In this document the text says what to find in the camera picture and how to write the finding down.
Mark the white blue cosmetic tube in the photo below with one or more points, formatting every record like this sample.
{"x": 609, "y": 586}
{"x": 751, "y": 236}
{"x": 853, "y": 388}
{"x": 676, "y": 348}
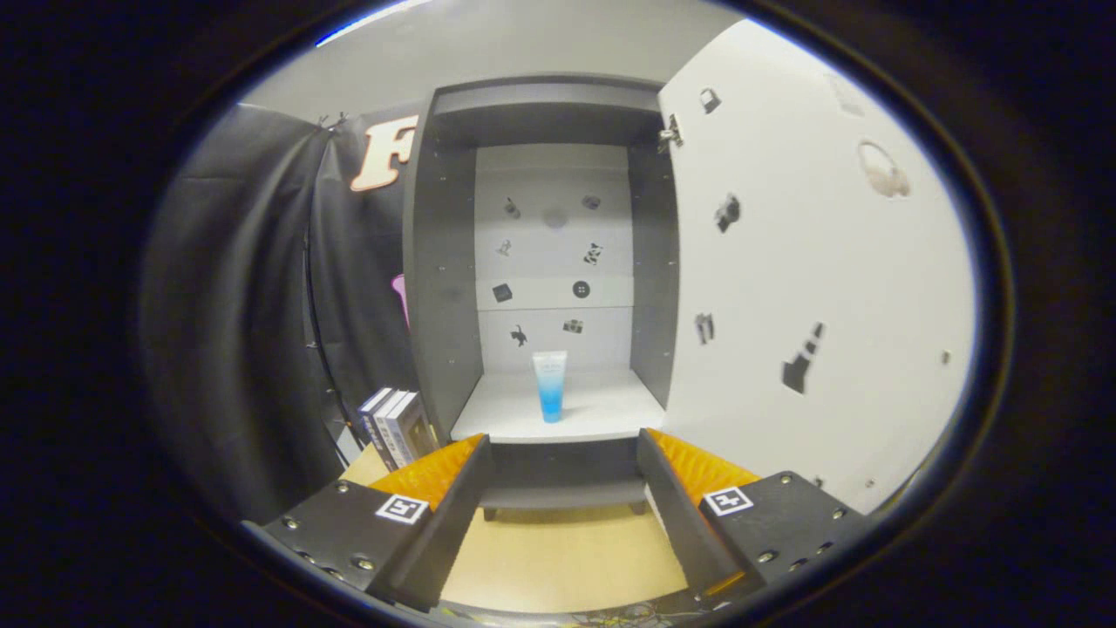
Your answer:
{"x": 550, "y": 392}

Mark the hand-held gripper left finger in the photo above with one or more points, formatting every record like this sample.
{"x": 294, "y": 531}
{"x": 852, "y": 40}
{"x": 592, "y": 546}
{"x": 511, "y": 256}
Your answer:
{"x": 445, "y": 532}

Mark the white cabinet shelf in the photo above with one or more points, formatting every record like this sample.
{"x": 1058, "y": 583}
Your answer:
{"x": 602, "y": 410}

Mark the grey blue book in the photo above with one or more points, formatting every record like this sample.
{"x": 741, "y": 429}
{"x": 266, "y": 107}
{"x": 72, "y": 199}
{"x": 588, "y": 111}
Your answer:
{"x": 414, "y": 432}

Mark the grey cabinet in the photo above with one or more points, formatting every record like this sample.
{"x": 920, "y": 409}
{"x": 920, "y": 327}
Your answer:
{"x": 445, "y": 305}

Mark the dark blue book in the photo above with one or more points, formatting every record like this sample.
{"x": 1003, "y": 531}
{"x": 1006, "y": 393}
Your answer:
{"x": 370, "y": 419}

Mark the white cabinet door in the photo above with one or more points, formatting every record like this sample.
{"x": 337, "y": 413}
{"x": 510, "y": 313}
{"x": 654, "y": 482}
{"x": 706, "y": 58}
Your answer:
{"x": 828, "y": 262}

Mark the metal door hinge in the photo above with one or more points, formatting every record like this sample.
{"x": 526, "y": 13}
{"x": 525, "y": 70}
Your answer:
{"x": 670, "y": 133}

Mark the white spine book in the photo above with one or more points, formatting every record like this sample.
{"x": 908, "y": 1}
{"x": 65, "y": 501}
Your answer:
{"x": 390, "y": 427}

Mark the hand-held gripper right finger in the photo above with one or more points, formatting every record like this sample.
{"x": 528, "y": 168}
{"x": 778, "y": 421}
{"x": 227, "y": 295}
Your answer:
{"x": 684, "y": 528}

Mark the black backdrop cloth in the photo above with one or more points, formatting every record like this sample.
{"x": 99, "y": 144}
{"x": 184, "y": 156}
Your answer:
{"x": 235, "y": 305}

